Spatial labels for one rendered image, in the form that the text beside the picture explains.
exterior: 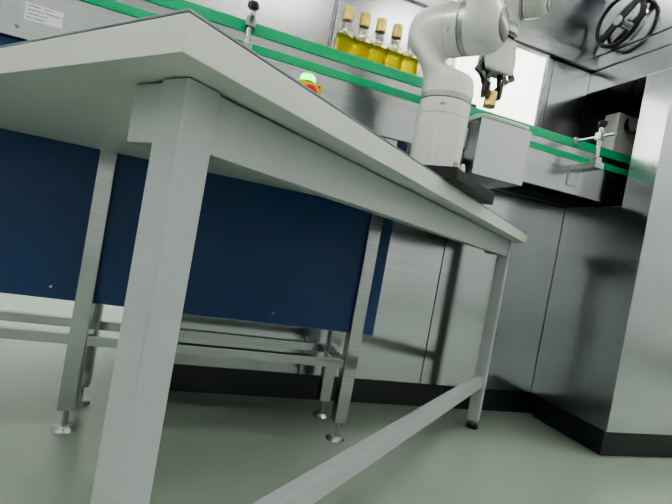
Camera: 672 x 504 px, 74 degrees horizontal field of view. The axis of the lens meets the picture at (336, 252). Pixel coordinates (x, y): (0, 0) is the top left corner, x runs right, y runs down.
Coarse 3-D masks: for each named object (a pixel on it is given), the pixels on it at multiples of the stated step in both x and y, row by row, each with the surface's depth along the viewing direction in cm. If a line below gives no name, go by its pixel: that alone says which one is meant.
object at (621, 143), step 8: (608, 120) 195; (616, 120) 191; (624, 120) 191; (632, 120) 192; (608, 128) 194; (616, 128) 190; (632, 128) 193; (616, 136) 190; (624, 136) 192; (632, 136) 193; (608, 144) 193; (616, 144) 191; (624, 144) 192; (632, 144) 193; (624, 152) 192
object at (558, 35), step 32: (192, 0) 142; (224, 0) 145; (256, 0) 148; (288, 0) 151; (320, 0) 155; (416, 0) 163; (448, 0) 167; (576, 0) 187; (288, 32) 152; (320, 32) 155; (544, 32) 184; (576, 32) 189; (576, 64) 188; (544, 96) 186; (576, 96) 191; (544, 128) 187; (576, 128) 192; (512, 192) 185; (544, 224) 191
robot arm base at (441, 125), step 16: (432, 96) 102; (448, 96) 101; (432, 112) 102; (448, 112) 101; (464, 112) 102; (416, 128) 106; (432, 128) 102; (448, 128) 101; (464, 128) 103; (416, 144) 104; (432, 144) 102; (448, 144) 101; (432, 160) 101; (448, 160) 102
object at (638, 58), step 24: (624, 0) 182; (648, 0) 172; (648, 24) 170; (600, 48) 190; (624, 48) 179; (648, 48) 169; (600, 72) 188; (624, 72) 177; (648, 72) 167; (600, 96) 192; (624, 96) 188
